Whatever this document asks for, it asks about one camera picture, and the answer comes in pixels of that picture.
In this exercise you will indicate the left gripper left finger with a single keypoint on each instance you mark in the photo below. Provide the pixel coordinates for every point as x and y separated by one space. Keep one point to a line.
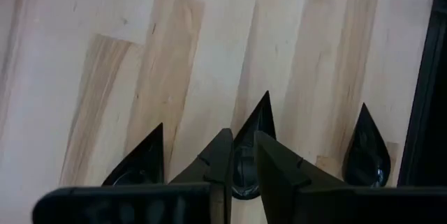
174 203

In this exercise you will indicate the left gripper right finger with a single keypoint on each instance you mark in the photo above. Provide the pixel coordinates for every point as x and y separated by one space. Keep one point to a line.
314 203

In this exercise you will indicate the black table frame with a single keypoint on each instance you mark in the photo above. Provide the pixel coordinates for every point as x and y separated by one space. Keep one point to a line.
429 112

